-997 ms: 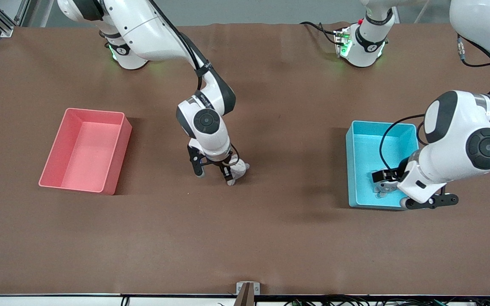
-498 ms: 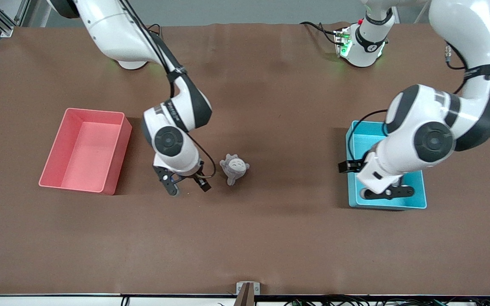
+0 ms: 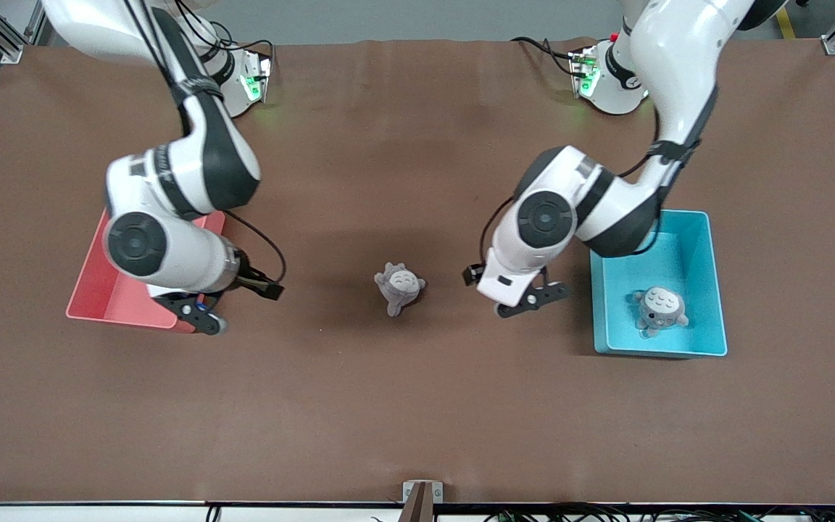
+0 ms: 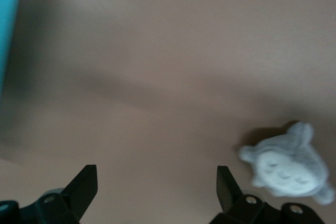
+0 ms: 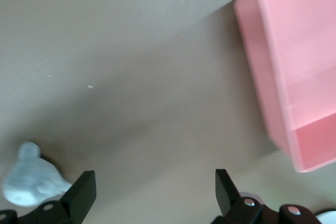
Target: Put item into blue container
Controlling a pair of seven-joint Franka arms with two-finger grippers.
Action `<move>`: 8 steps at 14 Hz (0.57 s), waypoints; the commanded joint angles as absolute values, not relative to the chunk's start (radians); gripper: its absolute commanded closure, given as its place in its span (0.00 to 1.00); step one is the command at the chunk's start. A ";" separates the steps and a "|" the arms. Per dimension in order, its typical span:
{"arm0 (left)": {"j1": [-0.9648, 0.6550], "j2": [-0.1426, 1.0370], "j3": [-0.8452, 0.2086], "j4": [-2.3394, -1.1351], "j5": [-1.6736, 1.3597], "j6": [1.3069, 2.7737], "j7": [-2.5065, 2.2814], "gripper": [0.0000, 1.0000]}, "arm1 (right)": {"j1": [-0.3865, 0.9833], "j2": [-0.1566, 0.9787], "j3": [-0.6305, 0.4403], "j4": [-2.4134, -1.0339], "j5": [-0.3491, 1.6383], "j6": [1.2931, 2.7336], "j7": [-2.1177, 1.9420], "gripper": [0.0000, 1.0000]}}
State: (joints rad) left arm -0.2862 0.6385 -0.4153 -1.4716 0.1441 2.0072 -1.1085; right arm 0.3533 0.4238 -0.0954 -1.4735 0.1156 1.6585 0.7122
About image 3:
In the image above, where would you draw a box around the brown-grey plush Totoro toy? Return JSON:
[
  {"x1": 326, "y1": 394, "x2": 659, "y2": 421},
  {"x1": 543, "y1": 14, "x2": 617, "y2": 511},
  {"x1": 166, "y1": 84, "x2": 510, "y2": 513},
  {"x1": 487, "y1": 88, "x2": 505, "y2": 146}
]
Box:
[{"x1": 374, "y1": 262, "x2": 427, "y2": 318}]

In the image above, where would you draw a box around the blue-grey plush Totoro toy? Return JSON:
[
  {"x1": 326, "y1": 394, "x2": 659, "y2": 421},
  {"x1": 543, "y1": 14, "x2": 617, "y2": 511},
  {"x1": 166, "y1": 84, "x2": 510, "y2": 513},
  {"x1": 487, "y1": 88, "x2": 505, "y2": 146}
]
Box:
[{"x1": 633, "y1": 286, "x2": 690, "y2": 339}]

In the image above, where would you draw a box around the pink plastic box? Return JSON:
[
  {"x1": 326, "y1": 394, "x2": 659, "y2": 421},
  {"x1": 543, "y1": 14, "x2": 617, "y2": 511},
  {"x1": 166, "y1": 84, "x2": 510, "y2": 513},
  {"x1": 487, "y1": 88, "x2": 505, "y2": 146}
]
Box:
[{"x1": 66, "y1": 209, "x2": 226, "y2": 334}]

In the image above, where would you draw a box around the blue plastic box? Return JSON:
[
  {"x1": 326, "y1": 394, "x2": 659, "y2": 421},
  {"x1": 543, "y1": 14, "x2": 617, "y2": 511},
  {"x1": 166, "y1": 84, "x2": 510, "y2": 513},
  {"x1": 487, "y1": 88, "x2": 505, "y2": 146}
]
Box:
[{"x1": 589, "y1": 210, "x2": 728, "y2": 358}]

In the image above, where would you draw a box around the right base connector plate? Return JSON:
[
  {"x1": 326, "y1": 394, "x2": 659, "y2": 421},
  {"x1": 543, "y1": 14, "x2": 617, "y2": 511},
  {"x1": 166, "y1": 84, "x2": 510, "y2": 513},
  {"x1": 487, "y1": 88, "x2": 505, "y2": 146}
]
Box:
[{"x1": 238, "y1": 49, "x2": 273, "y2": 104}]

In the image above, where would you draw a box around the base connector plate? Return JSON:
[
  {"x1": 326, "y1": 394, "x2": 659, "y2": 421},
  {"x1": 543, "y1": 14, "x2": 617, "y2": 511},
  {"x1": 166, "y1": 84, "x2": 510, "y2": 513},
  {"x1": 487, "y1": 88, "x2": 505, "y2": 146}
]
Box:
[
  {"x1": 568, "y1": 45, "x2": 601, "y2": 99},
  {"x1": 238, "y1": 49, "x2": 273, "y2": 104}
]

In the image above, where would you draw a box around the left base connector plate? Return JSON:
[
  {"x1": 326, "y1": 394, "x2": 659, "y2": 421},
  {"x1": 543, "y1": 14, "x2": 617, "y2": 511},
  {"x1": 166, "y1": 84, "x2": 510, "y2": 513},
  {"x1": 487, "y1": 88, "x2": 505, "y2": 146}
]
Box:
[{"x1": 568, "y1": 45, "x2": 601, "y2": 99}]

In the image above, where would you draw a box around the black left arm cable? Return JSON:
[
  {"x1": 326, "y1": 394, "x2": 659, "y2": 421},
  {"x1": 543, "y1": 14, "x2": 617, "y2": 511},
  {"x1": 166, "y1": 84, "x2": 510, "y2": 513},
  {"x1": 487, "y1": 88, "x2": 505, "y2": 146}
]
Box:
[{"x1": 479, "y1": 109, "x2": 679, "y2": 266}]

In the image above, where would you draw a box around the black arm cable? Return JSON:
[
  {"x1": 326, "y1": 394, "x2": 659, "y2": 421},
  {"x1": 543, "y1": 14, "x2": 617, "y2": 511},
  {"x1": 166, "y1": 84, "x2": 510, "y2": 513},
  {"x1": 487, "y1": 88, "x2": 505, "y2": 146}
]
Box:
[
  {"x1": 479, "y1": 109, "x2": 679, "y2": 266},
  {"x1": 124, "y1": 0, "x2": 288, "y2": 285}
]

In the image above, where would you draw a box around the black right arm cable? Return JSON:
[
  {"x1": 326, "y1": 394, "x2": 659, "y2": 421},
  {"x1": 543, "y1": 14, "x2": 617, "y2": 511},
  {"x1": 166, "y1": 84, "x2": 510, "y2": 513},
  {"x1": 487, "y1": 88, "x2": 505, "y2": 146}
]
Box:
[{"x1": 124, "y1": 0, "x2": 288, "y2": 285}]

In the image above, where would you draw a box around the black right camera mount bracket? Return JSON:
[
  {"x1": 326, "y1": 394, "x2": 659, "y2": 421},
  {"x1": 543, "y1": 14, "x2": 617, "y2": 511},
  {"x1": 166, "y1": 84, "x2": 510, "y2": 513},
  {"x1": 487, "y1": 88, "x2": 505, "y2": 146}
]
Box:
[{"x1": 154, "y1": 290, "x2": 224, "y2": 336}]

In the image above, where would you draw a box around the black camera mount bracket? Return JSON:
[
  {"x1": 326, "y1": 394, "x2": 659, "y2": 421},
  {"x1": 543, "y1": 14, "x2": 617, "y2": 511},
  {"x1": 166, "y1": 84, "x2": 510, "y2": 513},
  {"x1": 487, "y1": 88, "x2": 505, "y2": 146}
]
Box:
[
  {"x1": 499, "y1": 281, "x2": 572, "y2": 317},
  {"x1": 154, "y1": 290, "x2": 224, "y2": 336}
]

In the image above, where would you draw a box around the black left camera mount bracket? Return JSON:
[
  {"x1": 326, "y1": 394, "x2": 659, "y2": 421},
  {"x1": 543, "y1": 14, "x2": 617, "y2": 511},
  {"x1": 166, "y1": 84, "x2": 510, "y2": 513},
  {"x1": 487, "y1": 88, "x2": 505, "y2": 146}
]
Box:
[{"x1": 499, "y1": 281, "x2": 572, "y2": 317}]

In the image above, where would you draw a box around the black right base cable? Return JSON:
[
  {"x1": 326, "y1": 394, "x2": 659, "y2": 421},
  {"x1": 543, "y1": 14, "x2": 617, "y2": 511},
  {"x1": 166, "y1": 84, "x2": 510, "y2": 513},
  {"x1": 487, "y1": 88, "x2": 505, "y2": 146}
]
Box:
[{"x1": 200, "y1": 20, "x2": 275, "y2": 62}]

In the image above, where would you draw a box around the black base cable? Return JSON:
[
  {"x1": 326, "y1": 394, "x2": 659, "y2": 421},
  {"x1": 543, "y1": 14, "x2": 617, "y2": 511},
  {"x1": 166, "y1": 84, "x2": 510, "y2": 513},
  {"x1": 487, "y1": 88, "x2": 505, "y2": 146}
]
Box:
[
  {"x1": 510, "y1": 36, "x2": 581, "y2": 77},
  {"x1": 200, "y1": 20, "x2": 275, "y2": 62}
]

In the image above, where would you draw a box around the metal table edge bracket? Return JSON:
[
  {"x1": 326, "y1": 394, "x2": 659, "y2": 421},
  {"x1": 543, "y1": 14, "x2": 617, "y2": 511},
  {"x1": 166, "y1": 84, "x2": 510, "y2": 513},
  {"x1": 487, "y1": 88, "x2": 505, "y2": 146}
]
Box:
[{"x1": 402, "y1": 480, "x2": 444, "y2": 504}]

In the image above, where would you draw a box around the black left base cable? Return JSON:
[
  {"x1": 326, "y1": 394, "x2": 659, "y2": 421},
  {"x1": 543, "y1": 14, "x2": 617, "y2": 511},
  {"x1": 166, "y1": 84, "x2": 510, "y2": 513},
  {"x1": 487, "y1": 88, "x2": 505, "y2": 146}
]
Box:
[{"x1": 510, "y1": 36, "x2": 581, "y2": 77}]

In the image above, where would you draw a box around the brown upright post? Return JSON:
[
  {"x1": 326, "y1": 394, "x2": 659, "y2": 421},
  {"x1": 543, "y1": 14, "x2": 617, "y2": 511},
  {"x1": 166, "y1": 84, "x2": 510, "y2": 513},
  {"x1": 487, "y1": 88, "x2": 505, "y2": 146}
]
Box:
[{"x1": 397, "y1": 483, "x2": 435, "y2": 522}]

